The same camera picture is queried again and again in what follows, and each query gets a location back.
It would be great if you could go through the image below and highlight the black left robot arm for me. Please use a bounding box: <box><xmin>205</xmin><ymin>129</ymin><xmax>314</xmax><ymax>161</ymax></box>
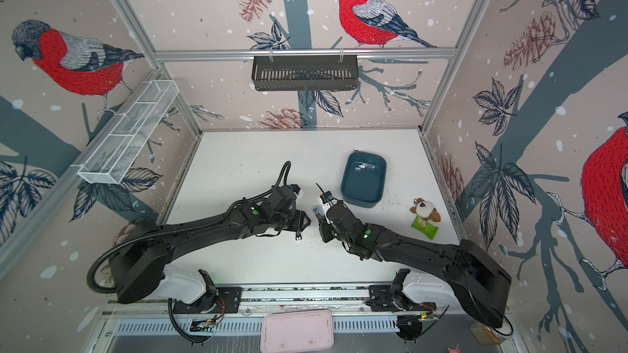
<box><xmin>86</xmin><ymin>162</ymin><xmax>311</xmax><ymax>304</ymax></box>

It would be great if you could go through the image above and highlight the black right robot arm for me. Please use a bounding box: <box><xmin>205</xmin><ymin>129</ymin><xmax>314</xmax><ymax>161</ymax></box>
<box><xmin>320</xmin><ymin>198</ymin><xmax>512</xmax><ymax>328</ymax></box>

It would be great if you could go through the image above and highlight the teal plastic tray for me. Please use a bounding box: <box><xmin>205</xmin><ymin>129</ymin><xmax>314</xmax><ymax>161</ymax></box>
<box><xmin>340</xmin><ymin>150</ymin><xmax>388</xmax><ymax>209</ymax></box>

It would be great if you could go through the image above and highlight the brown plush dog toy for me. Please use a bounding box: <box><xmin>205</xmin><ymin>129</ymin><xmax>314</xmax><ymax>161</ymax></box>
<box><xmin>410</xmin><ymin>198</ymin><xmax>442</xmax><ymax>223</ymax></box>

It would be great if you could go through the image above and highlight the green snack packet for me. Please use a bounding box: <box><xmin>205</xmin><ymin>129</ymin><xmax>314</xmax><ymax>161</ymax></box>
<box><xmin>412</xmin><ymin>216</ymin><xmax>439</xmax><ymax>240</ymax></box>

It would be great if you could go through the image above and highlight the pink plastic box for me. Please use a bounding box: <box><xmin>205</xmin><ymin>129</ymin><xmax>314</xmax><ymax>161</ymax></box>
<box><xmin>260</xmin><ymin>310</ymin><xmax>335</xmax><ymax>352</ymax></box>

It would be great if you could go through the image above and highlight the amber glass jar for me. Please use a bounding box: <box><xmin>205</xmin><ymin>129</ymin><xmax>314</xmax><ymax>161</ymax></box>
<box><xmin>469</xmin><ymin>324</ymin><xmax>504</xmax><ymax>345</ymax></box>

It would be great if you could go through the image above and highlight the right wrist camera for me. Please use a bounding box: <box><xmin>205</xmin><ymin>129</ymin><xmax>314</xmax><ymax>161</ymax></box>
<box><xmin>319</xmin><ymin>191</ymin><xmax>336</xmax><ymax>207</ymax></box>

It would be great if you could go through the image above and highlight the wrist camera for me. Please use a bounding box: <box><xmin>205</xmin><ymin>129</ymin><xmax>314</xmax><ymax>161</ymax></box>
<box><xmin>288</xmin><ymin>184</ymin><xmax>301</xmax><ymax>195</ymax></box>
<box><xmin>319</xmin><ymin>191</ymin><xmax>336</xmax><ymax>207</ymax></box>

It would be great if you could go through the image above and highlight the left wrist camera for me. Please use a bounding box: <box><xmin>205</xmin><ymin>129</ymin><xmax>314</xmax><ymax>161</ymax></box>
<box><xmin>288</xmin><ymin>184</ymin><xmax>301</xmax><ymax>195</ymax></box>

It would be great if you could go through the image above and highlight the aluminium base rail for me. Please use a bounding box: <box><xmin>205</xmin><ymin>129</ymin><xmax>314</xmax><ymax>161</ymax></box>
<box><xmin>112</xmin><ymin>281</ymin><xmax>506</xmax><ymax>337</ymax></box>

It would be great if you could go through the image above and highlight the black wire hanging basket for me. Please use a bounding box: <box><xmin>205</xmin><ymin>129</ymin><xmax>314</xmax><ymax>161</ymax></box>
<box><xmin>251</xmin><ymin>54</ymin><xmax>360</xmax><ymax>92</ymax></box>

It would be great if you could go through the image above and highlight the white mesh wall shelf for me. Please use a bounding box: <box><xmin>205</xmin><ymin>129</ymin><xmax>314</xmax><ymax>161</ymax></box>
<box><xmin>78</xmin><ymin>80</ymin><xmax>179</xmax><ymax>185</ymax></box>

